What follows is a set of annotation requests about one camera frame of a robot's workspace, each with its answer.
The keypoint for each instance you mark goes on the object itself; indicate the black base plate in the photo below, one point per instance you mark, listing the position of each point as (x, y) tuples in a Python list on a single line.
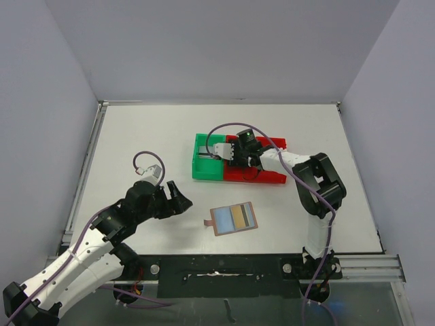
[(226, 276)]

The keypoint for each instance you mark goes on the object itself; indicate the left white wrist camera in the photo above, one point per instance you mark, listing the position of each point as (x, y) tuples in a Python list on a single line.
[(151, 174)]

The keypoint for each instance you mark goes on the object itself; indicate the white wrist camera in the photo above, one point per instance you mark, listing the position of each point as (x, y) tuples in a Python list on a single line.
[(224, 151), (151, 174)]

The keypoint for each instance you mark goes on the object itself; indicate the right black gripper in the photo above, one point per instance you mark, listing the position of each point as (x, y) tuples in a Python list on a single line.
[(234, 155)]

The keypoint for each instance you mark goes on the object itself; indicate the aluminium frame rail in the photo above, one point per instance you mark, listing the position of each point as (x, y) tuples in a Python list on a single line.
[(376, 268)]

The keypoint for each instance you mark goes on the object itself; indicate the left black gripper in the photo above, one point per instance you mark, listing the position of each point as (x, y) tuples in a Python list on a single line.
[(168, 202)]

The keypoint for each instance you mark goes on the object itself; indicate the green plastic bin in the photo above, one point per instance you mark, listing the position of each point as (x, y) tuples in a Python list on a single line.
[(205, 169)]

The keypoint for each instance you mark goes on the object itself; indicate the silver credit card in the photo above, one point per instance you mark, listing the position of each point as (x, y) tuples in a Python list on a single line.
[(207, 152)]

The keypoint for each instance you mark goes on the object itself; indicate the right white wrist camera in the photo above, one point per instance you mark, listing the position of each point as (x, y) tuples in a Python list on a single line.
[(224, 151)]

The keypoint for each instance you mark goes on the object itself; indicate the brown leather card holder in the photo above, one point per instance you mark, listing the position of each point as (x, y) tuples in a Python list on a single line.
[(222, 223)]

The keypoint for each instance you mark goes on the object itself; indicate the middle red plastic bin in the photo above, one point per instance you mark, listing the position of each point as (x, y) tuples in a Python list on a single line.
[(237, 168)]

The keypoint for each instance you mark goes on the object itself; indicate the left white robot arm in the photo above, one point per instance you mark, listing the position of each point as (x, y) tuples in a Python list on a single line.
[(99, 255)]

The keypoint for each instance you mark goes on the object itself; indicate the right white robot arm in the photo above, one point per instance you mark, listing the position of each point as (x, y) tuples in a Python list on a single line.
[(320, 189)]

